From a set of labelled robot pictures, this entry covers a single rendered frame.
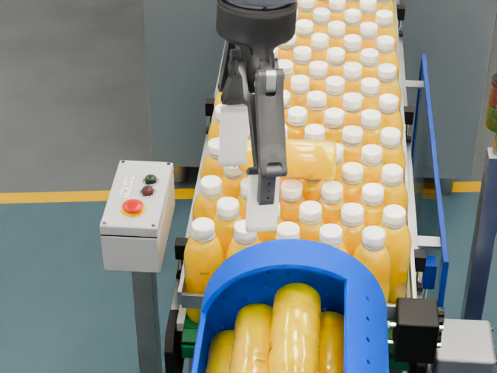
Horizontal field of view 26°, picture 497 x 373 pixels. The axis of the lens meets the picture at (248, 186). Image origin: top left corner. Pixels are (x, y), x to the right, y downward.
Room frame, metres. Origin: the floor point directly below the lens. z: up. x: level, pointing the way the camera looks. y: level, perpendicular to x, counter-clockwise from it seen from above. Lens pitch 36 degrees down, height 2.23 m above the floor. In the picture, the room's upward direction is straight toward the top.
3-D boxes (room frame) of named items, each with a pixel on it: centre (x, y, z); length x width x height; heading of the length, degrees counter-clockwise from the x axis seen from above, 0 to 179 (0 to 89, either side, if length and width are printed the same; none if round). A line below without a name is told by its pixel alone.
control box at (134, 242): (1.54, 0.20, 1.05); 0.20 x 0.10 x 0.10; 175
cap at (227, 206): (1.50, 0.04, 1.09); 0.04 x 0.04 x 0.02
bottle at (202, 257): (1.44, 0.08, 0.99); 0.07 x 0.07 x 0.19
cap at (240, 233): (1.44, 0.01, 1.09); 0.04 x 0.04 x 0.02
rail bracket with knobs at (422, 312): (1.34, -0.28, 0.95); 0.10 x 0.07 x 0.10; 85
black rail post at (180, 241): (1.55, 0.12, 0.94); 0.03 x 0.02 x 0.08; 175
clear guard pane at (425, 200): (1.92, -0.40, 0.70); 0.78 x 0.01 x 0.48; 175
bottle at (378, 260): (1.42, -0.21, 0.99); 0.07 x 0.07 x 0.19
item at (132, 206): (1.49, 0.20, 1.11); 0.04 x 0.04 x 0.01
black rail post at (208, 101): (2.05, 0.08, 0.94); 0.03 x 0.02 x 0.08; 175
